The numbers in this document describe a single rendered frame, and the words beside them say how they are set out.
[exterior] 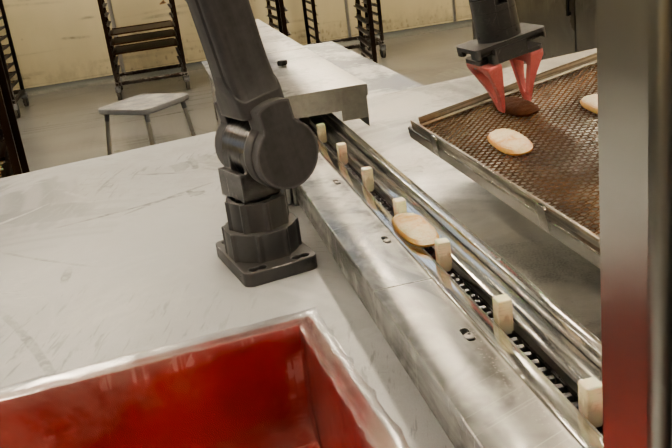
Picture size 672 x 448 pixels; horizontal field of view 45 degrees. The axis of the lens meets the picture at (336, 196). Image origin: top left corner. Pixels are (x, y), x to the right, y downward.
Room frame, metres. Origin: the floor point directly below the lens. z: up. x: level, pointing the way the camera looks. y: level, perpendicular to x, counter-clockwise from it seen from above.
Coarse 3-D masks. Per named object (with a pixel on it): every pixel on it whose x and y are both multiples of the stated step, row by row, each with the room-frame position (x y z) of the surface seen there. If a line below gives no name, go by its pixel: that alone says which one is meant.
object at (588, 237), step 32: (576, 64) 1.17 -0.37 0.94; (480, 96) 1.14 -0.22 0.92; (544, 96) 1.09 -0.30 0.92; (416, 128) 1.10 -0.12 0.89; (448, 128) 1.07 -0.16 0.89; (512, 128) 1.00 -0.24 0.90; (544, 128) 0.96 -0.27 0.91; (576, 128) 0.93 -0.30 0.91; (512, 160) 0.89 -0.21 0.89; (544, 160) 0.87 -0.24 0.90; (512, 192) 0.80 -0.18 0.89; (544, 192) 0.78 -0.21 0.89; (576, 192) 0.76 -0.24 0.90; (576, 224) 0.67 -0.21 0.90
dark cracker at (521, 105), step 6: (510, 96) 1.10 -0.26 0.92; (510, 102) 1.07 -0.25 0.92; (516, 102) 1.06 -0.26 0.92; (522, 102) 1.05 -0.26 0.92; (528, 102) 1.05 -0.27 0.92; (510, 108) 1.05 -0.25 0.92; (516, 108) 1.04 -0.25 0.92; (522, 108) 1.04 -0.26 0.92; (528, 108) 1.03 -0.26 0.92; (534, 108) 1.03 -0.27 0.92; (510, 114) 1.05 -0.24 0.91; (516, 114) 1.03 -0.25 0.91; (522, 114) 1.03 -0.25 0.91; (528, 114) 1.02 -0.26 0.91
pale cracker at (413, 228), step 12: (396, 216) 0.86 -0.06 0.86; (408, 216) 0.84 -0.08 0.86; (420, 216) 0.84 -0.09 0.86; (396, 228) 0.83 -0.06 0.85; (408, 228) 0.81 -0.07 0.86; (420, 228) 0.80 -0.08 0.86; (432, 228) 0.80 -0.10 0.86; (408, 240) 0.79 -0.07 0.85; (420, 240) 0.78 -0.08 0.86; (432, 240) 0.78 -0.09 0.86
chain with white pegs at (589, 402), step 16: (320, 128) 1.28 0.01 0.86; (336, 144) 1.15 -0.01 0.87; (368, 176) 1.01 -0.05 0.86; (400, 208) 0.87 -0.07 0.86; (448, 240) 0.74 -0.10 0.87; (432, 256) 0.77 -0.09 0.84; (448, 256) 0.73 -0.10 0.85; (448, 272) 0.73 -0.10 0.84; (464, 288) 0.70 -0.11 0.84; (480, 304) 0.66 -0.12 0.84; (496, 304) 0.60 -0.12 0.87; (496, 320) 0.60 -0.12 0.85; (512, 320) 0.60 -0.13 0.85; (512, 336) 0.60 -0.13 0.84; (528, 352) 0.56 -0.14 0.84; (544, 368) 0.54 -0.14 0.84; (560, 384) 0.51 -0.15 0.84; (592, 384) 0.46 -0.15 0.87; (576, 400) 0.49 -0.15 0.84; (592, 400) 0.46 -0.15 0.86; (592, 416) 0.46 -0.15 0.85
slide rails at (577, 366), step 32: (352, 160) 1.13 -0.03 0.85; (384, 192) 0.97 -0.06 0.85; (416, 256) 0.75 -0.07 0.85; (448, 288) 0.67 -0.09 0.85; (480, 288) 0.67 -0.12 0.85; (480, 320) 0.61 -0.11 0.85; (544, 320) 0.59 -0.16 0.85; (512, 352) 0.55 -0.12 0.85; (576, 352) 0.54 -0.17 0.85; (544, 384) 0.50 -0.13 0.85; (576, 416) 0.46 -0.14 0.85
